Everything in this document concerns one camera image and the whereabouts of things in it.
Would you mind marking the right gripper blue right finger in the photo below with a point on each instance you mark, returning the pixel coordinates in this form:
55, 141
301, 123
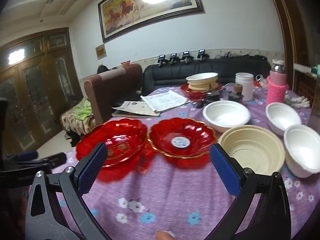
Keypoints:
227, 173

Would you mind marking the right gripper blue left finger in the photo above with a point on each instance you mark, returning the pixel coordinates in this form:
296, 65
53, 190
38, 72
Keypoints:
88, 168

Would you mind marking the beige plastic bowl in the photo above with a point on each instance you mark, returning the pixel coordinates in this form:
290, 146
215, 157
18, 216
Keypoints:
254, 147

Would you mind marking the red plate with gold print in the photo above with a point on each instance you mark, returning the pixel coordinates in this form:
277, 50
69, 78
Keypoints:
123, 138

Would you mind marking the large white foam bowl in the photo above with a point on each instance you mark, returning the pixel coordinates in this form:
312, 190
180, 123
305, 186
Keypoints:
223, 115

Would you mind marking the red plate with sticker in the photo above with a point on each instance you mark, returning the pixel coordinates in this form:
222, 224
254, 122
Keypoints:
181, 138

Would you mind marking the small white foam bowl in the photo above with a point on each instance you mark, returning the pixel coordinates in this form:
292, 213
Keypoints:
280, 117
302, 150

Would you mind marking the stack of beige bowls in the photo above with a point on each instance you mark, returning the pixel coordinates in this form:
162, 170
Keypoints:
202, 82

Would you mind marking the operator hand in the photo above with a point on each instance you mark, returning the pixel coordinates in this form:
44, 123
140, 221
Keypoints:
162, 235

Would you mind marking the green patterned blanket pile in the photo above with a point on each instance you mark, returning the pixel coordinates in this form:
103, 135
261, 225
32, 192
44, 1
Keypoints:
79, 119

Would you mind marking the black battery charger right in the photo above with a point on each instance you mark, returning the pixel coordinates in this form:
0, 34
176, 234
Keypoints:
235, 96

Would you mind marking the black battery charger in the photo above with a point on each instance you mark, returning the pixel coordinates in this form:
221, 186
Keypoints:
211, 96
235, 96

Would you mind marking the beige magazine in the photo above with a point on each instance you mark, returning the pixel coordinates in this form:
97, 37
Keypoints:
134, 109

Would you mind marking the black battery charger left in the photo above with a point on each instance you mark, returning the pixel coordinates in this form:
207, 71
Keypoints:
211, 96

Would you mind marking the red tray under stack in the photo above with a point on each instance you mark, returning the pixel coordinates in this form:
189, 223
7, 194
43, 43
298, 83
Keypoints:
197, 95

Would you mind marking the brown tape roll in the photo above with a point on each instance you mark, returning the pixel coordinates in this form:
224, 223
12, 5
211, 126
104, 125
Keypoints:
238, 88

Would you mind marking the dark wooden cabinet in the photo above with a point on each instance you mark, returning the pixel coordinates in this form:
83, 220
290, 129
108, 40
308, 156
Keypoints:
39, 79

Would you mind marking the white plastic jar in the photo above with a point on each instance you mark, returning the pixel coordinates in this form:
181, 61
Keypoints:
247, 82

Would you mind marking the brown armchair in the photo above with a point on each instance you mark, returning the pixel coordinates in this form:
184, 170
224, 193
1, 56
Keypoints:
110, 89

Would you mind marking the white knitted gloves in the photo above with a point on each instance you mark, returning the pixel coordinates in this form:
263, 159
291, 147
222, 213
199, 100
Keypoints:
298, 102

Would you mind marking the pink knitted sleeve bottle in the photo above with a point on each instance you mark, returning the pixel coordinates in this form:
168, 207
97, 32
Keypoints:
276, 82

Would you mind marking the open white booklet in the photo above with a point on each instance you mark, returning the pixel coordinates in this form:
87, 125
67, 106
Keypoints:
163, 102

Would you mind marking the black leather sofa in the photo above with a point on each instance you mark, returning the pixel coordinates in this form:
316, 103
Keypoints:
174, 75

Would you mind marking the framed horse painting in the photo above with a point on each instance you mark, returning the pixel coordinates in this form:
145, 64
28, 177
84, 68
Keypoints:
117, 17

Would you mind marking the small yellow wall plaque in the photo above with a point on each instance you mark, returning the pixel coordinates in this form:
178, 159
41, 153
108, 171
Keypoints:
101, 52

